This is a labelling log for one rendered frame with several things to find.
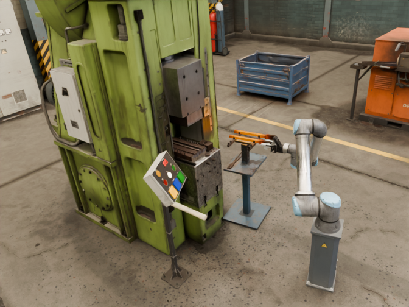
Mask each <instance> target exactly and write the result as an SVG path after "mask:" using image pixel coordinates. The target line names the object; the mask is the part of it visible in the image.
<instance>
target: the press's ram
mask: <svg viewBox="0 0 409 307"><path fill-rule="evenodd" d="M173 57H174V61H172V62H168V63H162V66H163V74H164V83H165V88H166V96H167V104H168V109H169V115H171V116H176V117H179V118H184V117H186V116H187V115H189V114H191V113H193V112H195V111H197V110H198V109H200V108H202V107H204V106H205V94H204V86H203V71H202V64H201V59H197V58H187V57H177V56H173Z"/></svg>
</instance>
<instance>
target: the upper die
mask: <svg viewBox="0 0 409 307"><path fill-rule="evenodd" d="M169 118H170V122H172V123H175V124H179V125H184V126H186V127H189V126H190V125H192V124H193V123H195V122H197V121H199V120H200V119H202V118H203V115H202V108H200V109H198V110H197V111H195V112H193V113H191V114H189V115H187V116H186V117H184V118H179V117H176V116H171V115H169Z"/></svg>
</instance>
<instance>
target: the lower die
mask: <svg viewBox="0 0 409 307"><path fill-rule="evenodd" d="M172 139H173V140H175V141H179V142H181V143H185V144H188V145H191V146H195V147H199V148H201V150H200V151H199V150H197V149H193V148H191V147H187V146H184V145H181V144H177V143H174V142H173V148H174V155H175V156H176V157H177V150H178V157H180V158H181V155H182V158H183V159H185V156H184V153H185V151H187V152H186V153H185V155H186V160H188V161H191V162H195V161H197V160H198V159H199V158H201V157H202V156H203V155H205V153H206V148H205V146H201V145H197V144H195V143H192V142H188V141H185V140H182V139H178V138H175V137H172ZM175 148H176V150H175ZM179 149H180V151H179ZM182 150H184V152H183V151H182ZM181 151H182V152H181Z"/></svg>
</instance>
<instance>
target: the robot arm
mask: <svg viewBox="0 0 409 307"><path fill-rule="evenodd" d="M293 134H294V135H295V137H296V145H294V144H287V143H285V144H283V145H282V144H281V142H280V140H279V139H278V137H277V136H274V137H273V140H274V141H273V140H266V141H271V144H269V143H268V144H266V143H262V144H261V145H263V146H264V149H265V150H267V148H270V147H271V152H273V151H274V153H276V152H278V153H282V154H283V153H287V154H291V159H290V165H291V167H292V168H294V169H296V172H297V192H296V193H295V196H294V197H292V205H293V212H294V214H295V216H300V217H317V218H316V219H315V227H316V228H317V229H318V230H319V231H321V232H323V233H327V234H333V233H337V232H338V231H340V228H341V224H340V220H339V215H340V207H341V199H340V197H339V196H337V195H336V194H334V193H332V192H323V193H322V194H321V195H320V197H315V193H314V192H313V191H312V166H317V164H318V157H317V156H318V153H319V151H320V147H321V143H322V141H323V137H325V136H326V134H327V127H326V125H325V123H323V122H322V121H320V120H318V119H297V120H295V122H294V126H293ZM310 134H313V135H312V140H311V142H310V137H311V135H310Z"/></svg>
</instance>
